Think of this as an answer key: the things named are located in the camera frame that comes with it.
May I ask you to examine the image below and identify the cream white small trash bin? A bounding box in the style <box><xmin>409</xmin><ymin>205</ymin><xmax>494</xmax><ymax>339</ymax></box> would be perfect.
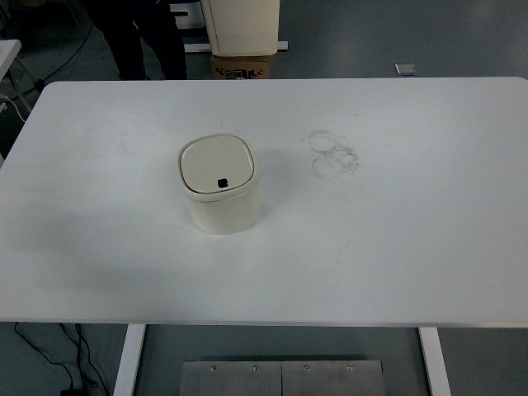
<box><xmin>177</xmin><ymin>132</ymin><xmax>262</xmax><ymax>236</ymax></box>

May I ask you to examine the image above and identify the brown cardboard box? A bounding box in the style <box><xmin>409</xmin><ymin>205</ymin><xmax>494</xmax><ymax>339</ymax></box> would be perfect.
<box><xmin>210</xmin><ymin>54</ymin><xmax>274</xmax><ymax>81</ymax></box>

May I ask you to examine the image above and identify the white table foot bar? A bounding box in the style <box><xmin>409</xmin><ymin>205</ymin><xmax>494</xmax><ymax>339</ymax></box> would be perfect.
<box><xmin>182</xmin><ymin>40</ymin><xmax>290</xmax><ymax>54</ymax></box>

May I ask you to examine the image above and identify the cream white cabinet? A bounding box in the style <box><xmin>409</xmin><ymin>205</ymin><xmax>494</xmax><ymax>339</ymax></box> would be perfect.
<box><xmin>200</xmin><ymin>0</ymin><xmax>281</xmax><ymax>57</ymax></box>

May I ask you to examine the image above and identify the person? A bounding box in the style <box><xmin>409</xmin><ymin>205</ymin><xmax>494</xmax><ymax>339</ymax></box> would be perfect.
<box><xmin>81</xmin><ymin>0</ymin><xmax>190</xmax><ymax>81</ymax></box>

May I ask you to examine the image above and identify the white table leg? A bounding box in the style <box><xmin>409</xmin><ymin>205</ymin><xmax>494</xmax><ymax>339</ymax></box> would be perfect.
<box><xmin>112</xmin><ymin>325</ymin><xmax>147</xmax><ymax>396</ymax></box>
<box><xmin>417</xmin><ymin>326</ymin><xmax>453</xmax><ymax>396</ymax></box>

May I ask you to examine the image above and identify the white folding table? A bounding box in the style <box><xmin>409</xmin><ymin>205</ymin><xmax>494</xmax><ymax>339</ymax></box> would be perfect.
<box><xmin>0</xmin><ymin>39</ymin><xmax>47</xmax><ymax>113</ymax></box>

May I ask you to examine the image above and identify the white frame bracket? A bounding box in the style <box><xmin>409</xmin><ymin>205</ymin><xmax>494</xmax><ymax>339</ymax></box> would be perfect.
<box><xmin>169</xmin><ymin>2</ymin><xmax>205</xmax><ymax>31</ymax></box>

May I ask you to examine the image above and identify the thin black floor cable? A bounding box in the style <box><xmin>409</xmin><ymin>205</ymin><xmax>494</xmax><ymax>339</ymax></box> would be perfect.
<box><xmin>36</xmin><ymin>20</ymin><xmax>97</xmax><ymax>83</ymax></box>

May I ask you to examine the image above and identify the thin white cable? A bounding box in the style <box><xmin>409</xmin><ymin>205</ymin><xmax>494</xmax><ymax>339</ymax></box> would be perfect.
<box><xmin>0</xmin><ymin>93</ymin><xmax>27</xmax><ymax>123</ymax></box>

